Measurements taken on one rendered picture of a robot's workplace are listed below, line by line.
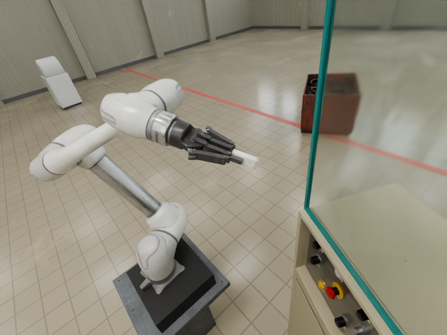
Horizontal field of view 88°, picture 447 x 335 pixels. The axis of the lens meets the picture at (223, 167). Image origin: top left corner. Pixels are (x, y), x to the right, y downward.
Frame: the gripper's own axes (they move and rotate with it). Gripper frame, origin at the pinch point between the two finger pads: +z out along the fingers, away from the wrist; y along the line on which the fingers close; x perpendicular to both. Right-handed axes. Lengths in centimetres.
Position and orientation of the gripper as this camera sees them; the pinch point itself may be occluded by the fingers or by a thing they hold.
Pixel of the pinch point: (244, 159)
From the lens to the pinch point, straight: 61.6
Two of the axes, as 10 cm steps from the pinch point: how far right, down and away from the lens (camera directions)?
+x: 1.7, -6.5, -7.4
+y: -3.3, 6.7, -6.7
